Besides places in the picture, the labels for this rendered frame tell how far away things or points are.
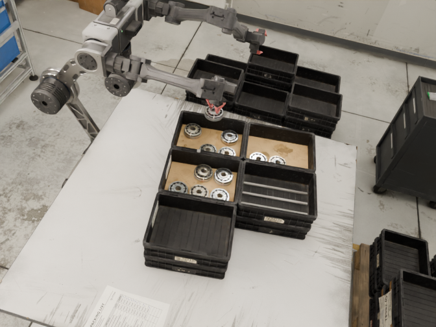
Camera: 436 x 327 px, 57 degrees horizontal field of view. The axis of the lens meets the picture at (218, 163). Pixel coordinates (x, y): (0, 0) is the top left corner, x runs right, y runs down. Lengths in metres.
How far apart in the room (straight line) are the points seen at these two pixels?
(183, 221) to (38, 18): 3.52
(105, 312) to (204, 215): 0.64
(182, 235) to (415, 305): 1.35
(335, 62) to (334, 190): 2.51
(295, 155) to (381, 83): 2.47
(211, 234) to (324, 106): 1.72
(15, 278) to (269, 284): 1.19
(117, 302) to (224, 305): 0.49
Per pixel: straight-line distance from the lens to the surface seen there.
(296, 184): 2.27
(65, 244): 2.16
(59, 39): 4.69
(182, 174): 2.19
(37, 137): 3.64
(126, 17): 2.02
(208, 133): 2.41
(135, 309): 1.97
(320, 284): 2.15
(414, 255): 3.03
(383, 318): 2.60
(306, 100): 3.35
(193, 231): 2.00
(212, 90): 1.64
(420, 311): 2.58
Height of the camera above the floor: 2.55
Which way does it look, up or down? 50 degrees down
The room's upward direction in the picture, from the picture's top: 10 degrees clockwise
